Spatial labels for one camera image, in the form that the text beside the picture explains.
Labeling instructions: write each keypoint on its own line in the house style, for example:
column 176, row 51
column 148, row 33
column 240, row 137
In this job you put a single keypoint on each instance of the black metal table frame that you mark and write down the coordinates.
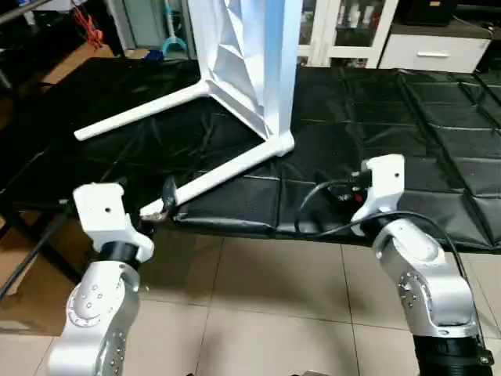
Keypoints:
column 59, row 265

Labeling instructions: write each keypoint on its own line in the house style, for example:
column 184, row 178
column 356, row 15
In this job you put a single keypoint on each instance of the white plastic table top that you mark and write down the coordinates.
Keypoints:
column 250, row 55

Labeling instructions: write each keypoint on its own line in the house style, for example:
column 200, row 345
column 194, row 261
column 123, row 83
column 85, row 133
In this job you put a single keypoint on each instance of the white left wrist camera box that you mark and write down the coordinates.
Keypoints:
column 102, row 211

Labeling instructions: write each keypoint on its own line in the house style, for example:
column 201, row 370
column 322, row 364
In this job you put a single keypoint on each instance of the white glass-door cabinet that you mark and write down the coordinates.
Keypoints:
column 325, row 31

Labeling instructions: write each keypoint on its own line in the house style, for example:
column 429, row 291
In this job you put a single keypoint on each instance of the blue and yellow box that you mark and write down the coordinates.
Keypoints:
column 156, row 55

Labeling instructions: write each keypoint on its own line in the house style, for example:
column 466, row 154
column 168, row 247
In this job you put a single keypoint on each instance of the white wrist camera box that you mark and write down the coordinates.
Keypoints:
column 383, row 180
column 102, row 211

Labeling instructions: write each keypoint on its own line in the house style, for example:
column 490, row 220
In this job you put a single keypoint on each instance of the white plastic table leg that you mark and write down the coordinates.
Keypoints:
column 227, row 172
column 141, row 111

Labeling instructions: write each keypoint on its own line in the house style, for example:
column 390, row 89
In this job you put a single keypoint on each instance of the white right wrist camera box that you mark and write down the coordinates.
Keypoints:
column 383, row 180

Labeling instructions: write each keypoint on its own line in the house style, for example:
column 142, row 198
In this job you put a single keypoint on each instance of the brown wooden desk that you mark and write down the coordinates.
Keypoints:
column 70, row 66

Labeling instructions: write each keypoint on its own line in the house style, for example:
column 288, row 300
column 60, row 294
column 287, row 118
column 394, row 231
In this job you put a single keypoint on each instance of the black work mat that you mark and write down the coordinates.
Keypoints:
column 376, row 117

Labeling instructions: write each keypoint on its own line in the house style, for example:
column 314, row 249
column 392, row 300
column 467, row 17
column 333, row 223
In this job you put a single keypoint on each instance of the black speaker box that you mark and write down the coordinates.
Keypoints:
column 429, row 12

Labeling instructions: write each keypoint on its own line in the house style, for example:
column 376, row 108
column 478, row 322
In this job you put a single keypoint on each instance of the white drawer unit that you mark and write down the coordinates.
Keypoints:
column 430, row 55

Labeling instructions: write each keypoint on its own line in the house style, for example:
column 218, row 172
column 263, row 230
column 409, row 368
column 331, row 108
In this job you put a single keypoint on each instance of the brown cardboard box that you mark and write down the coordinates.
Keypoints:
column 23, row 309

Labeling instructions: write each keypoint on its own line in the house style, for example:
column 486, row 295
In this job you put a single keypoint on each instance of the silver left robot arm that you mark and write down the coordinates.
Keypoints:
column 94, row 313

